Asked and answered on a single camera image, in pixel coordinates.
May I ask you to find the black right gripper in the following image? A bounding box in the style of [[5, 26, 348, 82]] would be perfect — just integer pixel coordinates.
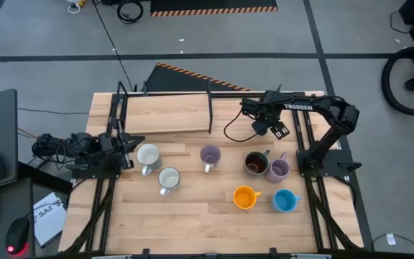
[[241, 91, 290, 140]]

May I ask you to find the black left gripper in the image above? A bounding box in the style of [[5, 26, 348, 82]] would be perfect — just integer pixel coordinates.
[[98, 121, 146, 170]]

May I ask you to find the teal mug with white handle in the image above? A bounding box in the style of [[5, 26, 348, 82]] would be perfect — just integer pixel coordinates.
[[137, 142, 163, 177]]

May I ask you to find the dark speckled teal brown mug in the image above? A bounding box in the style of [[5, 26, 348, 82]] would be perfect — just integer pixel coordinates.
[[243, 149, 272, 176]]

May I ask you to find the plain lilac mug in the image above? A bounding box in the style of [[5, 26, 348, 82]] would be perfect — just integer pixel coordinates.
[[264, 151, 292, 184]]

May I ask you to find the blue white leaf pattern mug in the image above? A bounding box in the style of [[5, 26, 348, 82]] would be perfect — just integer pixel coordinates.
[[157, 166, 182, 197]]

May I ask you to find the purple ribbed mug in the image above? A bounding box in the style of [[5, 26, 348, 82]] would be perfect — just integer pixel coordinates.
[[199, 144, 222, 174]]

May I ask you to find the yellow mug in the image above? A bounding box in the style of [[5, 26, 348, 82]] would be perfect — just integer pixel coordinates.
[[232, 185, 262, 211]]

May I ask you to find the light blue mug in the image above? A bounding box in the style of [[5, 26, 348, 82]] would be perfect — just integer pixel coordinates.
[[271, 188, 303, 214]]

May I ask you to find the black hazard-striped floor mat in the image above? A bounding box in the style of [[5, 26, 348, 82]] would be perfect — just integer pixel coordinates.
[[149, 0, 279, 17], [144, 62, 252, 93]]

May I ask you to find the white printed booklet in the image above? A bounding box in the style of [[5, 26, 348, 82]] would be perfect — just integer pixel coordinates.
[[32, 191, 68, 249]]

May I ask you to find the orange black vacuum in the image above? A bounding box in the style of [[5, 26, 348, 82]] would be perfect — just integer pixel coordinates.
[[381, 45, 414, 117]]

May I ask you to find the dark grey desk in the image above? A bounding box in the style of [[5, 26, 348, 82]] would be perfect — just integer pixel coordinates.
[[0, 178, 35, 259]]

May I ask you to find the black computer mouse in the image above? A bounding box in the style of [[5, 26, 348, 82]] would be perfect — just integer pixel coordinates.
[[4, 217, 31, 255]]

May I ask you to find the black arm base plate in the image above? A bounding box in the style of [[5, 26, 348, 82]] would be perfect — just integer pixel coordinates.
[[296, 149, 362, 178], [70, 158, 121, 180]]

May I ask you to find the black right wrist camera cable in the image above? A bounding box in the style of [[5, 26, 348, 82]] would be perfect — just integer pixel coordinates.
[[223, 107, 262, 143]]

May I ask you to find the wooden shelf with black frame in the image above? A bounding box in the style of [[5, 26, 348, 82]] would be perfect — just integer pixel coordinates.
[[110, 79, 214, 136]]

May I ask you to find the black aluminium table frame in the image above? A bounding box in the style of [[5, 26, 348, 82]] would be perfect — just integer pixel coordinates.
[[63, 84, 364, 258]]

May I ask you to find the long black floor cable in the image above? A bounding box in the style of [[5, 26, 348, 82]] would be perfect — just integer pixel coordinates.
[[92, 0, 136, 91]]

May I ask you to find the black coiled cable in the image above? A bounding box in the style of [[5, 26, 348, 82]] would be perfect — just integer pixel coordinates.
[[116, 0, 144, 24]]

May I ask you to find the white plug with cord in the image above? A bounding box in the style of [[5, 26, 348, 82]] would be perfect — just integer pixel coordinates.
[[65, 0, 86, 14]]

